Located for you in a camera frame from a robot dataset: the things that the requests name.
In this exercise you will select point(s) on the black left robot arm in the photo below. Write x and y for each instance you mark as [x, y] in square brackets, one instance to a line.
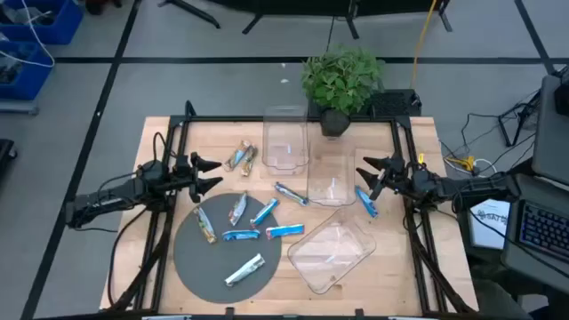
[111, 200]

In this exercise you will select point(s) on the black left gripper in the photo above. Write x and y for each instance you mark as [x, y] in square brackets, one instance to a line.
[180, 175]

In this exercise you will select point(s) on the round grey woven placemat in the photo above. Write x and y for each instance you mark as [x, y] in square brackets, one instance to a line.
[209, 271]

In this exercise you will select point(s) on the yellow tag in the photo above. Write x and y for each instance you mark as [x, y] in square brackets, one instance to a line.
[421, 158]

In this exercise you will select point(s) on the person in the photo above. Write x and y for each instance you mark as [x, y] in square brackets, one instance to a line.
[498, 302]

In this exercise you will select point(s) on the dark blue green granola bar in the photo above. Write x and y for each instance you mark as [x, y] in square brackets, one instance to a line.
[291, 194]

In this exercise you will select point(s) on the black perforated box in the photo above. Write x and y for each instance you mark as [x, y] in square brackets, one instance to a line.
[393, 104]

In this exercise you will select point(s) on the grey keyboard tray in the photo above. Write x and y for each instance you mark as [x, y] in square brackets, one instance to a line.
[515, 266]

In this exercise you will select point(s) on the white green granola bar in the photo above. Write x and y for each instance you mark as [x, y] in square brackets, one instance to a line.
[244, 270]

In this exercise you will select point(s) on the black device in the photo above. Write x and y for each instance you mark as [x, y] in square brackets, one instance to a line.
[562, 98]

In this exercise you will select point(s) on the blue plastic crate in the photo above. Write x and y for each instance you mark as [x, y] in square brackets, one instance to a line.
[66, 26]
[35, 80]

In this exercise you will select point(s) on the grey dolly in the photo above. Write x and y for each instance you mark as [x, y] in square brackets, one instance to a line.
[18, 106]

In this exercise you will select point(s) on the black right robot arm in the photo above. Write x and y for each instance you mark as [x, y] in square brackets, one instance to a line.
[480, 186]

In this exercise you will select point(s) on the white paper box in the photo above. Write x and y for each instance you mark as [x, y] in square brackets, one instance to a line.
[489, 235]

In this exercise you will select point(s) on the green plant in black pot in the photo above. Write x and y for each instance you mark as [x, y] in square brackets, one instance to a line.
[342, 80]

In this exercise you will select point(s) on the backlit black keyboard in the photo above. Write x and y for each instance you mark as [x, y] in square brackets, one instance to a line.
[544, 229]

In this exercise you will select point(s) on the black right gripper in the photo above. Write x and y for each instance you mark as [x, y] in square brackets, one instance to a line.
[398, 175]

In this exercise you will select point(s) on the yellow plug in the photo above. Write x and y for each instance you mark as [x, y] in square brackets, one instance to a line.
[464, 162]

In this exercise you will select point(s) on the clear plastic bin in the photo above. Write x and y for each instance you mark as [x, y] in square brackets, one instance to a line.
[284, 133]
[320, 266]
[331, 160]

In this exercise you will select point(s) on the black curtain partition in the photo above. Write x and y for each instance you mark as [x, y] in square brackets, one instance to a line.
[311, 5]

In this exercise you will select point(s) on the blue white granola bar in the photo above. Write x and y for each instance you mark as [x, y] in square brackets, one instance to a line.
[238, 209]

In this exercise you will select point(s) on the black stand bracket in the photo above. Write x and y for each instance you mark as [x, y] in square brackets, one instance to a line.
[504, 129]

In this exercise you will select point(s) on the black light stand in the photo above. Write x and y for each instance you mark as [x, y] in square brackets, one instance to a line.
[195, 13]

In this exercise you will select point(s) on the light blue red granola bar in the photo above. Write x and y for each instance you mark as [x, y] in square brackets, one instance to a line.
[264, 212]
[285, 231]
[240, 235]

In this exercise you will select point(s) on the grey laptop lid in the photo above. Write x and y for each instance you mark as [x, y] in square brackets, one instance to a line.
[551, 133]

